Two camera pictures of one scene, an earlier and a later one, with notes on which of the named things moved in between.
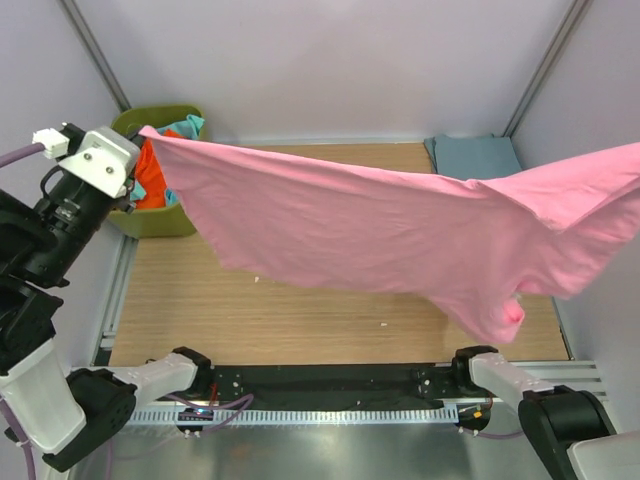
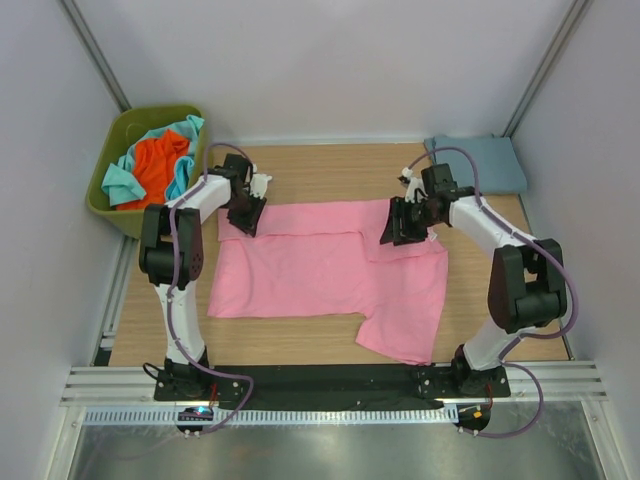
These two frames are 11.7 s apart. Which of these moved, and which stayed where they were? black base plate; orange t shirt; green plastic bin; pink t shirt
Moved: pink t shirt
Stayed: orange t shirt; green plastic bin; black base plate
